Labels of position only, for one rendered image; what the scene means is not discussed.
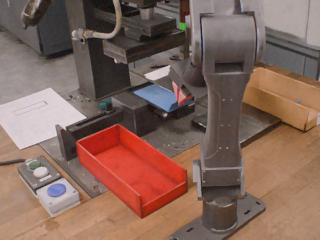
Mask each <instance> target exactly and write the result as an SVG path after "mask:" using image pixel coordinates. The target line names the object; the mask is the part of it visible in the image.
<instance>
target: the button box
mask: <svg viewBox="0 0 320 240"><path fill-rule="evenodd" d="M32 161H40V162H41V167H45V168H46V169H47V174H46V175H44V176H42V177H39V176H35V175H34V171H35V170H31V169H29V164H30V162H32ZM19 162H24V163H23V164H21V165H17V170H18V173H19V176H20V178H21V179H22V180H23V181H24V183H25V184H26V186H27V187H28V188H29V189H30V191H31V192H32V193H33V194H34V195H35V197H36V198H38V196H37V190H39V189H41V188H43V187H44V186H47V185H49V184H51V183H53V182H55V181H58V180H60V179H61V178H62V175H61V174H60V173H59V172H58V171H57V170H56V169H55V167H54V166H53V165H52V164H51V163H50V162H49V161H48V160H47V159H46V158H45V157H44V156H43V155H40V156H38V157H36V158H34V159H28V160H26V159H14V160H10V161H4V162H0V165H8V164H14V163H19Z"/></svg>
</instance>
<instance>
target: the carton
mask: <svg viewBox="0 0 320 240"><path fill-rule="evenodd" d="M299 99H302V100H301V101H300V103H296V102H295V101H298V100H299ZM243 102H244V103H247V104H249V105H252V106H255V107H256V108H259V109H261V110H263V111H265V112H267V113H269V114H271V115H274V116H277V117H279V118H281V119H282V123H285V124H287V125H289V126H291V127H293V128H295V129H297V130H300V131H302V132H304V133H306V132H307V131H308V130H310V129H312V128H314V126H316V125H318V124H319V123H320V88H317V87H315V86H312V85H309V84H307V83H304V82H302V81H299V80H295V79H292V78H290V77H287V76H285V75H282V74H279V73H276V72H274V71H271V70H268V69H265V68H263V67H258V68H256V69H254V70H253V73H251V78H250V80H249V82H248V84H247V87H246V90H245V93H244V96H243Z"/></svg>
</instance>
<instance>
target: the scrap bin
mask: <svg viewBox="0 0 320 240"><path fill-rule="evenodd" d="M75 145H76V148H77V153H78V158H79V162H80V164H81V165H82V166H83V167H84V168H85V169H86V170H88V171H89V172H90V173H92V175H93V176H94V177H95V178H96V179H98V180H99V181H100V182H101V183H102V184H103V185H104V186H105V187H106V188H107V189H109V190H110V191H111V192H112V193H113V194H114V195H115V196H116V197H117V198H119V199H120V200H121V201H122V202H123V203H124V204H125V205H126V206H128V207H129V208H130V209H131V210H132V211H133V212H134V213H136V215H137V216H139V217H140V218H141V219H143V218H144V217H146V216H148V215H150V214H152V213H153V212H155V211H157V210H159V209H160V208H161V207H164V206H166V205H167V204H169V203H170V202H172V201H173V200H175V199H178V198H179V197H180V196H182V195H184V194H186V193H187V192H188V180H187V169H186V168H184V167H183V166H181V165H180V164H178V163H176V162H175V161H174V160H172V159H171V158H170V157H168V156H166V155H164V154H163V153H162V152H160V151H159V150H158V149H156V148H155V147H153V146H152V145H149V144H148V143H147V142H145V141H144V140H142V139H141V138H140V137H138V136H137V135H135V134H133V133H132V132H130V131H128V130H127V129H126V128H125V127H123V126H122V125H120V124H119V123H118V124H116V125H114V126H111V127H109V128H107V129H105V130H102V131H100V132H98V133H95V134H93V135H90V136H89V137H86V138H84V139H82V140H80V141H78V142H75Z"/></svg>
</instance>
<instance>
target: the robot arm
mask: <svg viewBox="0 0 320 240"><path fill-rule="evenodd" d="M245 13H247V14H245ZM185 26H186V38H189V44H190V45H191V49H192V54H191V55H190V57H189V58H188V59H184V60H182V61H179V62H175V63H172V64H171V65H170V68H169V70H170V71H169V73H168V75H169V77H170V78H171V80H172V81H173V82H172V84H173V88H174V92H175V97H176V101H178V106H180V105H182V104H184V103H185V102H186V101H188V100H189V99H190V98H192V97H194V98H195V100H194V101H195V102H198V101H200V100H202V98H203V97H205V96H207V97H208V114H207V128H206V133H205V136H204V138H203V140H202V143H200V159H196V160H192V166H193V176H192V177H193V182H196V183H197V200H198V201H203V212H202V214H201V215H200V216H199V217H198V218H195V219H194V220H192V221H191V222H189V223H188V224H186V225H184V226H183V227H181V228H180V229H178V230H177V231H176V232H173V233H172V234H170V235H169V236H168V240H226V239H228V237H230V236H232V235H234V233H236V232H237V231H238V230H240V229H241V228H242V227H244V226H246V225H247V224H248V223H249V222H251V221H252V220H254V219H255V218H256V217H257V216H259V215H260V214H262V213H263V212H264V211H266V204H265V203H264V202H262V201H261V200H259V199H258V198H256V197H255V196H253V195H251V194H249V193H248V192H247V191H245V168H244V161H243V158H242V150H241V145H240V142H239V128H240V122H241V112H242V103H243V96H244V93H245V90H246V87H247V84H248V82H249V80H250V78H251V73H253V69H254V62H262V61H263V58H264V55H265V48H266V46H265V39H266V36H265V23H264V18H263V12H262V7H261V0H190V15H186V16H185Z"/></svg>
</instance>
